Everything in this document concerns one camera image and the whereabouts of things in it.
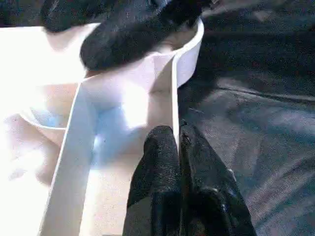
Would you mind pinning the black plastic mat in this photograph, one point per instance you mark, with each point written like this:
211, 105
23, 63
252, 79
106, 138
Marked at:
258, 123

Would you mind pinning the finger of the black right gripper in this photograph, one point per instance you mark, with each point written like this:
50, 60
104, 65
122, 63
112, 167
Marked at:
135, 37
69, 14

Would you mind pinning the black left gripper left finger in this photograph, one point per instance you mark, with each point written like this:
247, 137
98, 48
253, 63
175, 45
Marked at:
157, 172

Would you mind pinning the white plastic table top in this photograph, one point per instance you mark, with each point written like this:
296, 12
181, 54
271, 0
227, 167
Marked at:
37, 98

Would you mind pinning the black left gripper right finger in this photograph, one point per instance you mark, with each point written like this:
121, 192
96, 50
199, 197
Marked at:
209, 184

